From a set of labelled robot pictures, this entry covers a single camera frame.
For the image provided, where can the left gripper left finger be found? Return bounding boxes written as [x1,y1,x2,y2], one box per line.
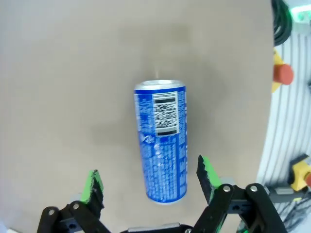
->
[37,169,110,233]

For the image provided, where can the red emergency stop button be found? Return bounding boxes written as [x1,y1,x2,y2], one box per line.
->
[271,47,294,94]

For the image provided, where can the blue drink can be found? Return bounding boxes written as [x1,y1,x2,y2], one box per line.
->
[133,79,189,206]

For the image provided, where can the coiled black cables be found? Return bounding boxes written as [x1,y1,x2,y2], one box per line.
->
[271,0,293,46]

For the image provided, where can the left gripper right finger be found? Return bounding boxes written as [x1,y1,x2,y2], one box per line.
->
[196,154,288,233]

